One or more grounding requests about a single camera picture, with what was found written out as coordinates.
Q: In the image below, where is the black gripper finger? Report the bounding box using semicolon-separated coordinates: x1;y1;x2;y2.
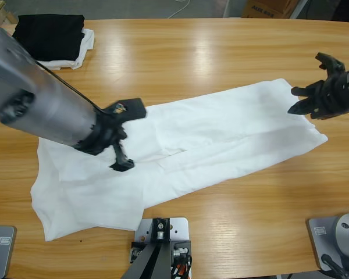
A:
108;156;136;173
287;97;319;116

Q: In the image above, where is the cardboard box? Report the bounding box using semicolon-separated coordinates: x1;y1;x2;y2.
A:
241;0;300;19

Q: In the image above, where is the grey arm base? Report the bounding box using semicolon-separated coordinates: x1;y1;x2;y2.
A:
0;225;17;279
305;213;349;274

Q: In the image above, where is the white floor cable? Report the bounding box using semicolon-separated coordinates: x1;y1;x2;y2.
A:
167;0;193;19

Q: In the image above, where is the folded white garment stack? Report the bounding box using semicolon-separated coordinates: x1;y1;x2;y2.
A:
36;28;95;71

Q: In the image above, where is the black post cable bundle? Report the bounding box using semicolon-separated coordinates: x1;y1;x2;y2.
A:
170;255;193;279

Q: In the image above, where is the wooden pallet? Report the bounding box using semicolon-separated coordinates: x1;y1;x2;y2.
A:
0;0;18;27

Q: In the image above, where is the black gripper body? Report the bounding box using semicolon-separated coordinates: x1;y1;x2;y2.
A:
290;74;349;120
74;112;129;163

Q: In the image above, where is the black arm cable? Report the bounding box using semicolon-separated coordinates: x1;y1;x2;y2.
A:
34;60;105;113

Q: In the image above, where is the black clamp block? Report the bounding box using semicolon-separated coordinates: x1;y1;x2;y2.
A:
130;240;148;264
170;239;192;262

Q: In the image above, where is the folded black garment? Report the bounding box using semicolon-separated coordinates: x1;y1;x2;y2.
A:
12;14;86;62

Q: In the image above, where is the white t-shirt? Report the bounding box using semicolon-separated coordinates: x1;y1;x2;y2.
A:
30;77;329;242

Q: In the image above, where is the black base cable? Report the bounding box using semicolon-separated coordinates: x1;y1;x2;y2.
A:
320;253;349;279

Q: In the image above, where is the dark camera post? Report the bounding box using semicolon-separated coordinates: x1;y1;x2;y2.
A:
120;217;175;279

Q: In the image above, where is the white metal leg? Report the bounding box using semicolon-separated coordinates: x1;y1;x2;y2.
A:
289;0;309;20

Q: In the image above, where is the white mounting block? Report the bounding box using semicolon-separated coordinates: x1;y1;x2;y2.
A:
133;217;192;262

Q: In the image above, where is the orange cable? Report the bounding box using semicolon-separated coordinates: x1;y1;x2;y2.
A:
174;261;193;279

